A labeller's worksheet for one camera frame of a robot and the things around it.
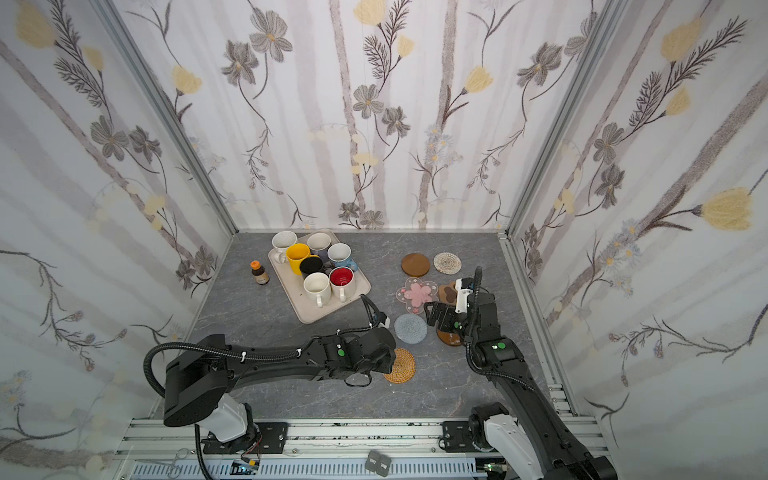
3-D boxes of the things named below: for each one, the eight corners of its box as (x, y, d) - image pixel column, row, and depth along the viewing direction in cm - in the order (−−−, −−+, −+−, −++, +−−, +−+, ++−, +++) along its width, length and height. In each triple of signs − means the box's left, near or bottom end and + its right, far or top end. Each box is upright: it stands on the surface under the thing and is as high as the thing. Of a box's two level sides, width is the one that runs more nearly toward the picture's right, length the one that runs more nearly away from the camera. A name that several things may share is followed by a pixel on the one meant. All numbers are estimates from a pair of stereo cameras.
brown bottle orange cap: (256, 284, 105) (247, 270, 98) (259, 274, 108) (251, 260, 101) (267, 284, 105) (259, 270, 99) (270, 274, 108) (263, 260, 101)
